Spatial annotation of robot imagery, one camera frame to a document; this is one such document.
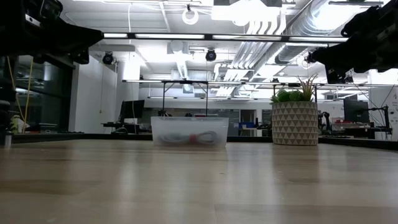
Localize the translucent plastic bin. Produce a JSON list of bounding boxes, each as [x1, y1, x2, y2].
[[150, 116, 229, 147]]

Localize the black ceiling camera with cables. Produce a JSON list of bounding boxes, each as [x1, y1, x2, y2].
[[303, 50, 315, 65]]

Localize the pale spiky plant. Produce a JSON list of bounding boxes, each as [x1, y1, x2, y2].
[[297, 73, 319, 103]]

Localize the green leafy plant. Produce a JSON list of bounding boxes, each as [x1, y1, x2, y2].
[[269, 89, 305, 105]]

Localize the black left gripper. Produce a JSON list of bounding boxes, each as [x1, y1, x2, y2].
[[0, 0, 104, 65]]

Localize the white ring light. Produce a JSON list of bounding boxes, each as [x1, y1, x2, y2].
[[182, 8, 200, 26]]

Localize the white USB-C cable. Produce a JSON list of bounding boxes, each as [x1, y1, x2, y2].
[[158, 130, 219, 146]]

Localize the black monitor on arm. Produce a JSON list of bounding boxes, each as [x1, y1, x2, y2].
[[343, 98, 370, 124]]

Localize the silver ventilation duct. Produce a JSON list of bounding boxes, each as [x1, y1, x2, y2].
[[275, 0, 352, 65]]

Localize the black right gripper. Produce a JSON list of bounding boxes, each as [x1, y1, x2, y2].
[[312, 0, 398, 85]]

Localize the black computer monitor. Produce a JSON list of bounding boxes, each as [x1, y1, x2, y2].
[[119, 99, 146, 120]]

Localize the yellow hanging cable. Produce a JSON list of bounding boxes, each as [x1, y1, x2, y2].
[[6, 55, 34, 134]]

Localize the grey flat box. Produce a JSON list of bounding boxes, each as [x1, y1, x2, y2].
[[38, 123, 58, 133]]

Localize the triangle patterned planter pot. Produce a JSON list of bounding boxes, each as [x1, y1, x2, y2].
[[271, 101, 319, 146]]

